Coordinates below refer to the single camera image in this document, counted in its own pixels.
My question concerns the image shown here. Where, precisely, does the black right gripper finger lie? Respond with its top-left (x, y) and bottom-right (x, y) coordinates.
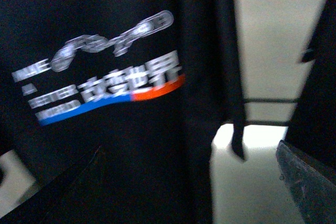
top-left (276, 140), bottom-right (335, 224)

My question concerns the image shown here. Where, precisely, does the black printed t-shirt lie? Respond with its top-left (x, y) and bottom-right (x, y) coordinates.
top-left (1, 0), bottom-right (245, 223)

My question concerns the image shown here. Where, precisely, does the thin lower rack bar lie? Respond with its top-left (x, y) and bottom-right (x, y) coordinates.
top-left (244, 98), bottom-right (299, 103)

